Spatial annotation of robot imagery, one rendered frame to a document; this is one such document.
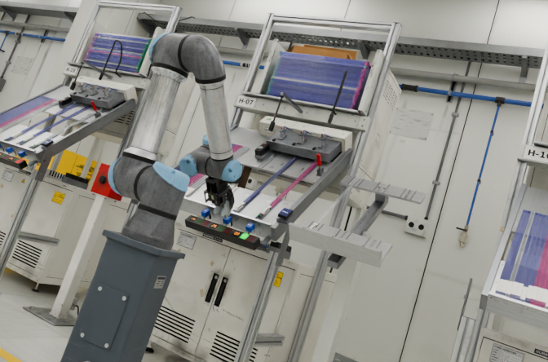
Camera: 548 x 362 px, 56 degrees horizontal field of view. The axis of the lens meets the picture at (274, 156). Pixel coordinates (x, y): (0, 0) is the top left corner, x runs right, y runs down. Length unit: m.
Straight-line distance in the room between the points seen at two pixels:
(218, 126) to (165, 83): 0.21
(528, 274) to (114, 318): 1.27
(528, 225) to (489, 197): 1.75
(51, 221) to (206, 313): 1.18
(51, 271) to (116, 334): 1.76
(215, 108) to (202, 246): 1.03
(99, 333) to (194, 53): 0.83
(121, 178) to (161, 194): 0.17
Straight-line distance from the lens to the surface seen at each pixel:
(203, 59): 1.59
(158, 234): 1.51
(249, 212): 2.11
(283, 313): 2.29
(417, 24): 4.44
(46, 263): 3.19
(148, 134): 1.63
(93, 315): 1.54
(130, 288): 1.49
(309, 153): 2.42
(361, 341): 3.89
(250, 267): 2.37
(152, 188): 1.52
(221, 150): 1.69
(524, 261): 1.94
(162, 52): 1.66
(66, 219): 3.17
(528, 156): 2.36
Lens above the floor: 0.65
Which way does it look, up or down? 9 degrees up
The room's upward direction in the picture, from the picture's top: 19 degrees clockwise
